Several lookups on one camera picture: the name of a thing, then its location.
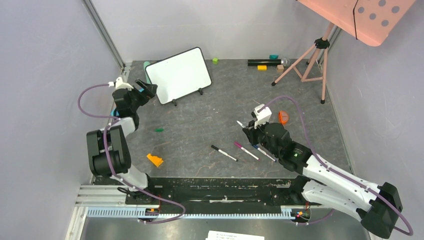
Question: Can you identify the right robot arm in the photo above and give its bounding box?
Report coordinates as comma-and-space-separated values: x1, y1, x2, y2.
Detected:
242, 121, 403, 239

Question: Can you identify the white paper sheet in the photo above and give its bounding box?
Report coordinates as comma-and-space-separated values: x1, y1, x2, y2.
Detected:
205, 230, 265, 240

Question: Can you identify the yellow block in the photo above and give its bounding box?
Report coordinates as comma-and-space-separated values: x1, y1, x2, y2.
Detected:
256, 65, 267, 71

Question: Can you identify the mint green toy marker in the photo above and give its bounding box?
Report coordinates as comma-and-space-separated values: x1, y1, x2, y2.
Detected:
143, 61, 151, 74

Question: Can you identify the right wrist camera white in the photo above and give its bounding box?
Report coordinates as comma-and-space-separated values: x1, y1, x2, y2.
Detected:
252, 104, 272, 129

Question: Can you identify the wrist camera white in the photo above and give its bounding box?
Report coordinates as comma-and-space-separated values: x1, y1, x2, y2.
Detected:
108, 77, 134, 90
252, 104, 272, 129

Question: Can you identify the lime green cube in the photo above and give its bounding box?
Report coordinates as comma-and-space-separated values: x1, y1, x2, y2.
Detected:
212, 57, 219, 65

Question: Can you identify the blue toy marker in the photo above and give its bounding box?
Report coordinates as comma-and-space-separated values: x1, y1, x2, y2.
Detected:
110, 107, 120, 117

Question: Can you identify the light blue cable duct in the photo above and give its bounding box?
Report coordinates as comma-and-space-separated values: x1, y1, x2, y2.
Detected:
87, 206, 295, 220

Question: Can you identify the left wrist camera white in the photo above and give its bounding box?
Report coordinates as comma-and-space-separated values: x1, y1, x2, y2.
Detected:
108, 77, 134, 90

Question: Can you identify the green whiteboard marker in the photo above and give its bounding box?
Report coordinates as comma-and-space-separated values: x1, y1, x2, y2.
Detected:
236, 120, 246, 128

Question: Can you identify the black capped whiteboard marker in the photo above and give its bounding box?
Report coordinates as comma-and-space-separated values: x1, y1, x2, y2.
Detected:
211, 145, 238, 162

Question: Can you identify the white whiteboard black frame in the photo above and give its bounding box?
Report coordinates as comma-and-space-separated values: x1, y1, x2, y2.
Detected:
146, 46, 212, 105

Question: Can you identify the teal block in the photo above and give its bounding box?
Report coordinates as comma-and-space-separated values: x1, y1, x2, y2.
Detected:
269, 54, 279, 60

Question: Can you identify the blue capped whiteboard marker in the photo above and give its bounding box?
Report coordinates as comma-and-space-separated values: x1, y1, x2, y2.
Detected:
252, 145, 277, 163

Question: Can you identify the pink tripod stand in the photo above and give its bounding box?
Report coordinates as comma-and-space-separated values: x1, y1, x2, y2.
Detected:
271, 22, 335, 104

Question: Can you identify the orange rounded toy brick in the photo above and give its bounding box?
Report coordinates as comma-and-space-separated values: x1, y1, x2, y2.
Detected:
278, 111, 290, 125

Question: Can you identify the black cylinder tube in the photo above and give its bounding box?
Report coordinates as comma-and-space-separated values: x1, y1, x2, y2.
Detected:
247, 59, 283, 67

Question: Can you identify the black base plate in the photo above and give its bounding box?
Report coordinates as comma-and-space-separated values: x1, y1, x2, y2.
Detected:
125, 176, 307, 215

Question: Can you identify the orange wedge toy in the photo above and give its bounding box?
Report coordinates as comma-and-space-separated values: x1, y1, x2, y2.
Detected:
146, 153, 164, 167

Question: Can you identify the purple capped whiteboard marker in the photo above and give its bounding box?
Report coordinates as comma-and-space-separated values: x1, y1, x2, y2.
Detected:
233, 141, 260, 161

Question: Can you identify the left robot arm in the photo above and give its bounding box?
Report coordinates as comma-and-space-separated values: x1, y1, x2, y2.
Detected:
86, 77, 158, 204

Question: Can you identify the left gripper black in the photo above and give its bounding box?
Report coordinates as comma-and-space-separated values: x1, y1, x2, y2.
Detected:
126, 79, 157, 112

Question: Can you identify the pink perforated panel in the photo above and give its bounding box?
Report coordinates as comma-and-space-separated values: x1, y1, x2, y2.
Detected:
298, 0, 416, 47

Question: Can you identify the beige wooden block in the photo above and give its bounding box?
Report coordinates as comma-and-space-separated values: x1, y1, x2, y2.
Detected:
276, 64, 285, 73

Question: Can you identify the clear round bulb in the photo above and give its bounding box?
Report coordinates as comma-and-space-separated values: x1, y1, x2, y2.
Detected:
281, 57, 291, 67

